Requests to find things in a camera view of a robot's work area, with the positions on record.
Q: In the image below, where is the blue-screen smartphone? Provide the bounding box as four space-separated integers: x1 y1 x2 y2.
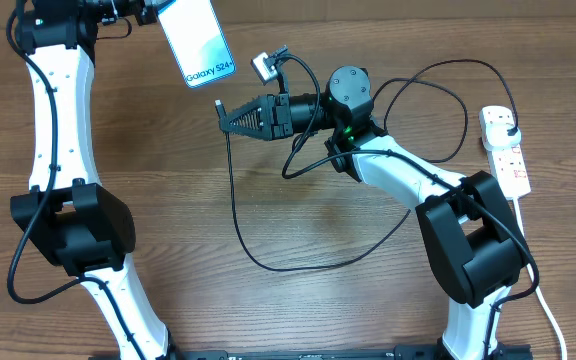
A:
156 0 236 88

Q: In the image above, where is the white charger plug adapter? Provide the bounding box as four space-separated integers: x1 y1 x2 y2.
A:
482 122 522 151

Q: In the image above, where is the white power strip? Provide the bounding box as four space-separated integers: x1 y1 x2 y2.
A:
479 105 531 200

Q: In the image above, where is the black charger cable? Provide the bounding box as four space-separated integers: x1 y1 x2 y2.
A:
214 59 521 273

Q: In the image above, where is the white power strip cord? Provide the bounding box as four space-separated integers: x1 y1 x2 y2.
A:
511 197 569 360

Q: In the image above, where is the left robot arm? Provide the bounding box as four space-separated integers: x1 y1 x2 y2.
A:
6 0 181 359

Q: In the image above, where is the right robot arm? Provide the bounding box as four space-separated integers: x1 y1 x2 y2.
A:
215 66 534 359

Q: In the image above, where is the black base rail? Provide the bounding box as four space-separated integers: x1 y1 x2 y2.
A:
87 342 534 360

